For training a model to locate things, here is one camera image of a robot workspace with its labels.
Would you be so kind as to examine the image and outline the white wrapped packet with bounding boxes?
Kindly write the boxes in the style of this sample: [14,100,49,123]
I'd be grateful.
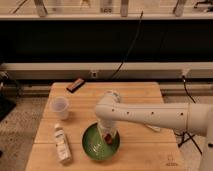
[145,125,161,132]

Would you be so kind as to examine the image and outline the white wall outlet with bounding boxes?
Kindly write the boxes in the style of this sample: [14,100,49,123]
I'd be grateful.
[91,71,98,79]

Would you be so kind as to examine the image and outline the red pepper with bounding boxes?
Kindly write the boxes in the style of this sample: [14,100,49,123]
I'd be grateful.
[103,134,113,144]

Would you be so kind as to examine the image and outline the white lotion bottle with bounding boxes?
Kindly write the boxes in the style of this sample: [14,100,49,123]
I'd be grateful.
[54,124,72,165]

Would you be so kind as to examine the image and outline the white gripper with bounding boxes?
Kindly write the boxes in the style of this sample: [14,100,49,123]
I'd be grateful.
[97,119,117,138]

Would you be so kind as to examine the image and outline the clear plastic cup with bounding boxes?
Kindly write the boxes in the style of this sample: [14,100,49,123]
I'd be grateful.
[49,97,69,120]

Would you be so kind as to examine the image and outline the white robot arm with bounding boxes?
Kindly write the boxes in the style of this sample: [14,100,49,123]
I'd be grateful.
[95,91,213,171]

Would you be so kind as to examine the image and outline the brown chocolate bar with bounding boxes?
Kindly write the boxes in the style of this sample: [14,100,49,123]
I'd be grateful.
[66,78,85,93]

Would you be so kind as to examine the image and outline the green ceramic bowl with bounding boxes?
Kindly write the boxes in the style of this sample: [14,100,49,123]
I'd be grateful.
[82,123,120,161]

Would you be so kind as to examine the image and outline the black cable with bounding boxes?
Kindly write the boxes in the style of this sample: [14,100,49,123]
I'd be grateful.
[109,10,145,80]

